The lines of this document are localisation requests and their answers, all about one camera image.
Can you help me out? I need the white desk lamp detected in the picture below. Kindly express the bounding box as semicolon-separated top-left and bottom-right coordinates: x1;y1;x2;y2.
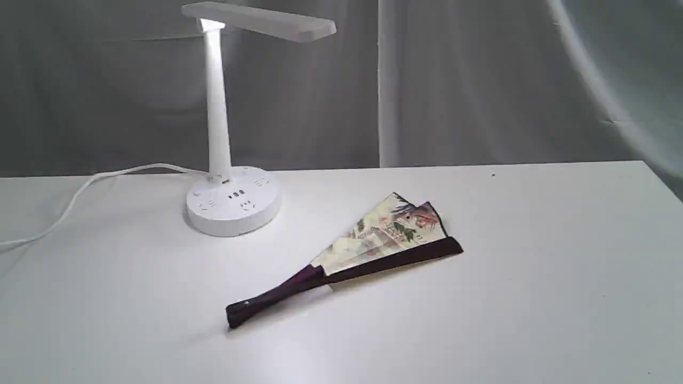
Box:
181;2;337;237

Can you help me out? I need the painted paper folding fan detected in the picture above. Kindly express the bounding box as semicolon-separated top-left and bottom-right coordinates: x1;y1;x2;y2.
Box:
225;193;464;330

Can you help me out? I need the grey backdrop curtain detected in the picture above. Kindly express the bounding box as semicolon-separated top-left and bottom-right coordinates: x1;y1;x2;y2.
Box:
1;1;681;197

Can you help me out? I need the white lamp power cable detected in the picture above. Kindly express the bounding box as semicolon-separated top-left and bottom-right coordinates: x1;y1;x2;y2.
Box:
0;163;209;247

